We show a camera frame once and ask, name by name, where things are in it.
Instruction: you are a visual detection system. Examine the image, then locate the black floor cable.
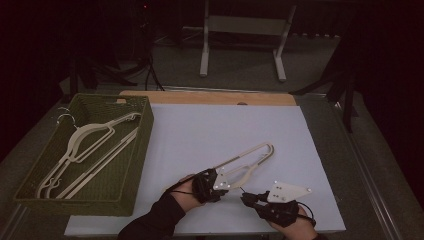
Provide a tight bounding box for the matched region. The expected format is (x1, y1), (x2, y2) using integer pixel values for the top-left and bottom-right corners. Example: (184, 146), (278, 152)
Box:
(143, 54), (165, 92)

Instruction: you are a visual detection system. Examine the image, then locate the white metal stand frame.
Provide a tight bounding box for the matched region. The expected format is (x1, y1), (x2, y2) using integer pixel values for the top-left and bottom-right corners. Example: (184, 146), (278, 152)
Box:
(199, 0), (298, 83)

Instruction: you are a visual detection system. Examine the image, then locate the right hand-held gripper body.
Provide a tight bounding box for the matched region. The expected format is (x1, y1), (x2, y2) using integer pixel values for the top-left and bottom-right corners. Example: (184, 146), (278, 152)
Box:
(252, 180), (313, 229)

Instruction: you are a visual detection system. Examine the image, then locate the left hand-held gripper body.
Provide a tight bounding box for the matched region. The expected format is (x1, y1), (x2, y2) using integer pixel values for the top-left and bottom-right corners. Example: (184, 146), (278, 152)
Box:
(191, 167), (232, 205)

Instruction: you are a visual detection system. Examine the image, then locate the person's right hand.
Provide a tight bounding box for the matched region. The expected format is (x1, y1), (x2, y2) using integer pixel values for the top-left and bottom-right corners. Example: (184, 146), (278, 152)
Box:
(267, 205), (318, 240)

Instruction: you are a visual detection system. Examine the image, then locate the black tripod stand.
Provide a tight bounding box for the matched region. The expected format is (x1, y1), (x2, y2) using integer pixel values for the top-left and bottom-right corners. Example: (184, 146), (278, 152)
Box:
(64, 39), (138, 101)

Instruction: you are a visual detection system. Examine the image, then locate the green woven basket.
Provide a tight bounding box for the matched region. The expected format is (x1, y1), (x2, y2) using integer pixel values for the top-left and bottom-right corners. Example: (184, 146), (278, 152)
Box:
(13, 92), (155, 217)

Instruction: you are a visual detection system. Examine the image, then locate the cream plastic clothes hanger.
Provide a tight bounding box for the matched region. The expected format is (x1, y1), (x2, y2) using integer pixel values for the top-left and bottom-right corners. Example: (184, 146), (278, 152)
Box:
(213, 141), (275, 194)
(35, 106), (143, 200)
(43, 113), (140, 200)

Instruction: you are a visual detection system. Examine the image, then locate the black metal stand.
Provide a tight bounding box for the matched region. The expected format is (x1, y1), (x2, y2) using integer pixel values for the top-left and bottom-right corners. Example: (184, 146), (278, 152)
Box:
(289, 29), (360, 134)

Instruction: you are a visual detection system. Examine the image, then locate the white paper sheet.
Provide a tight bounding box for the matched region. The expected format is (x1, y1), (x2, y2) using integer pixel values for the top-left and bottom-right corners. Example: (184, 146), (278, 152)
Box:
(64, 102), (347, 237)

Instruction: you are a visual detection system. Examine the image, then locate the person's left hand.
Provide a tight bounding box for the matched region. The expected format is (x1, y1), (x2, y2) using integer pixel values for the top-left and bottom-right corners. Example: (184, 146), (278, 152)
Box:
(165, 173), (203, 213)

